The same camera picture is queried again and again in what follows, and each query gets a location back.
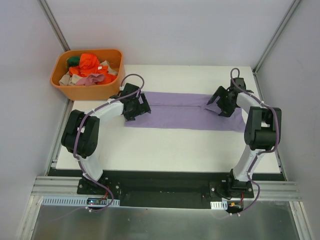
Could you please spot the pink t shirt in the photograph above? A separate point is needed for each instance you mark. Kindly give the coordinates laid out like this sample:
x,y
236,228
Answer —
x,y
90,80

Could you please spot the purple t shirt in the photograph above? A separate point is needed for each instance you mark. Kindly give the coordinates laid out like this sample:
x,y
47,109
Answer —
x,y
186,111

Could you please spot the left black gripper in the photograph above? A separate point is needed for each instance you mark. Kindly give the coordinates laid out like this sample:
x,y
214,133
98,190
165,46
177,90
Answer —
x,y
137,107

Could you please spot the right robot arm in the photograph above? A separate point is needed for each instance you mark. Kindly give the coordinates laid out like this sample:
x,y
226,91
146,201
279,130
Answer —
x,y
262,135

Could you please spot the aluminium frame post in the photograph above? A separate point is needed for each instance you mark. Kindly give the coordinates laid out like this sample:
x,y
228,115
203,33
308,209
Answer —
x,y
54,24
277,34

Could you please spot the beige t shirt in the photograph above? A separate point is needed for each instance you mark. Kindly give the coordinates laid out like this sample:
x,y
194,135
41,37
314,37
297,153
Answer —
x,y
105,69

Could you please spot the green t shirt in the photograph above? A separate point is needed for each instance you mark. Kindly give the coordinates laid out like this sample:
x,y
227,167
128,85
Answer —
x,y
73,61

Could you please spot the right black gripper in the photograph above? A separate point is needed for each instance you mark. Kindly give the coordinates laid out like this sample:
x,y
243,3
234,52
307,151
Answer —
x,y
223,101

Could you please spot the left white cable duct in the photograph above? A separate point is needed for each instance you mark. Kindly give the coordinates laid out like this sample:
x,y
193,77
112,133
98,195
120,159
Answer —
x,y
79,201

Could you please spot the right aluminium frame post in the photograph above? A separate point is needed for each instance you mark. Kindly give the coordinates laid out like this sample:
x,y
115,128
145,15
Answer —
x,y
277,34

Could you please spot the right white cable duct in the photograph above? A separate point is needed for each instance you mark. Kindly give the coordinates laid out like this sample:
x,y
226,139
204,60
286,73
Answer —
x,y
219,205

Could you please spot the left aluminium frame post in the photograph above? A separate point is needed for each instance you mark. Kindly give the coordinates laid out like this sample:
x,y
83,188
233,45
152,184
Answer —
x,y
54,24

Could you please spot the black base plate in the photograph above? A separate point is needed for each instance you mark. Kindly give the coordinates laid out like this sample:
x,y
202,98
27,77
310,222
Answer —
x,y
156,189

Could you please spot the white cable duct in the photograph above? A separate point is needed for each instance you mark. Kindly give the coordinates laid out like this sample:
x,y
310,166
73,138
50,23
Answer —
x,y
79,201
219,205

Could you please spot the orange t shirt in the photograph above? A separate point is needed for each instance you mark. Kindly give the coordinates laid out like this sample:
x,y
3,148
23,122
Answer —
x,y
88,62

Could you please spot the orange plastic bin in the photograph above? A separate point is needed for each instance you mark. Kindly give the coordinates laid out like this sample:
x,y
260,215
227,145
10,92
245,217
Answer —
x,y
94,92

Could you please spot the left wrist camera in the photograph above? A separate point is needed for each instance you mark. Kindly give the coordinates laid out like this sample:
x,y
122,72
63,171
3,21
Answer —
x,y
121,88

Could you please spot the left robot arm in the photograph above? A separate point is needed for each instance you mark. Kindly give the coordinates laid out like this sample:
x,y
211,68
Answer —
x,y
82,131

